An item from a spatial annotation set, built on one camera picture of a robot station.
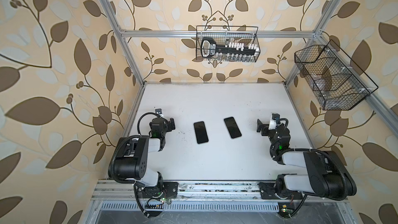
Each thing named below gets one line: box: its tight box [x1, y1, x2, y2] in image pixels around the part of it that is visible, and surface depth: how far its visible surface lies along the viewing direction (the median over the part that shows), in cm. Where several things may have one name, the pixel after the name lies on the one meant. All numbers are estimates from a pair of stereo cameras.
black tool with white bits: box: [200, 37, 261, 62], surface depth 86 cm
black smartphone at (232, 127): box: [223, 116, 243, 139], surface depth 98 cm
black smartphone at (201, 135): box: [193, 120, 209, 144], surface depth 96 cm
